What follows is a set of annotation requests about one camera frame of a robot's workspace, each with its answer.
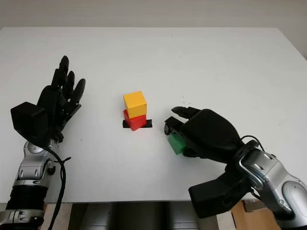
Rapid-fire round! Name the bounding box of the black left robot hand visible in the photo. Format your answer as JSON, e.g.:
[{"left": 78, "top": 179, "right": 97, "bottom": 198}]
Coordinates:
[{"left": 37, "top": 55, "right": 86, "bottom": 145}]

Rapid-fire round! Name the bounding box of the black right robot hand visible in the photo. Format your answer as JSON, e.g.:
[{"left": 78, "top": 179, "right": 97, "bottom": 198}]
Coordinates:
[{"left": 164, "top": 106, "right": 245, "bottom": 165}]

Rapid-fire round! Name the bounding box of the green wooden block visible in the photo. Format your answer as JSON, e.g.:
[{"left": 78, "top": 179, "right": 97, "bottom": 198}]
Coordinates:
[{"left": 167, "top": 133, "right": 187, "bottom": 156}]

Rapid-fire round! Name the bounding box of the red wooden block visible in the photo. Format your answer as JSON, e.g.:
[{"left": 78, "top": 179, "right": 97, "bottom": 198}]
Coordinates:
[{"left": 123, "top": 109, "right": 146, "bottom": 131}]

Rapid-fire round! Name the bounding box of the yellow wooden block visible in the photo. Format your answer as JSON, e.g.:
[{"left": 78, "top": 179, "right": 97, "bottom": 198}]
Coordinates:
[{"left": 123, "top": 91, "right": 147, "bottom": 118}]

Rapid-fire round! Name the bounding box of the black tape strip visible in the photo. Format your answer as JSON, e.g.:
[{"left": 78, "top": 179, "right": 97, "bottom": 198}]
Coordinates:
[{"left": 122, "top": 119, "right": 153, "bottom": 129}]

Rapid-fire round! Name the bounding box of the brown cardboard box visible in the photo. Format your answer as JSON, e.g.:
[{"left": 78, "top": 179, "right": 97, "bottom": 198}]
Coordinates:
[{"left": 243, "top": 200, "right": 266, "bottom": 213}]

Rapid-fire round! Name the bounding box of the white table leg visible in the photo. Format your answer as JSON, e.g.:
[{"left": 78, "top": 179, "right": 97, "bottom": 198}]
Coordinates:
[{"left": 215, "top": 210, "right": 233, "bottom": 230}]

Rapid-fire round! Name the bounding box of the dark robot torso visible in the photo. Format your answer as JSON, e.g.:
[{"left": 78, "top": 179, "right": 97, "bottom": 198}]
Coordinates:
[{"left": 68, "top": 202, "right": 200, "bottom": 230}]

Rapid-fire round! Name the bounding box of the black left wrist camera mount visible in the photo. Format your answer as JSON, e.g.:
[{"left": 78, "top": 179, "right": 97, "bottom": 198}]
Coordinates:
[{"left": 11, "top": 102, "right": 53, "bottom": 148}]

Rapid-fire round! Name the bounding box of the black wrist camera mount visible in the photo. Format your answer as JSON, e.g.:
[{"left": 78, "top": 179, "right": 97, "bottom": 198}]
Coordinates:
[
  {"left": 189, "top": 171, "right": 253, "bottom": 219},
  {"left": 11, "top": 102, "right": 53, "bottom": 148}
]

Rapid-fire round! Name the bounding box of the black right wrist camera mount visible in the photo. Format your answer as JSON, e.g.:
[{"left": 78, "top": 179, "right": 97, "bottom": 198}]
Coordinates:
[{"left": 189, "top": 171, "right": 253, "bottom": 219}]

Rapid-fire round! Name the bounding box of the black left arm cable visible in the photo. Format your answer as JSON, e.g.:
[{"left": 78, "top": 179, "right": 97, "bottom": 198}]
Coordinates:
[{"left": 47, "top": 147, "right": 72, "bottom": 230}]

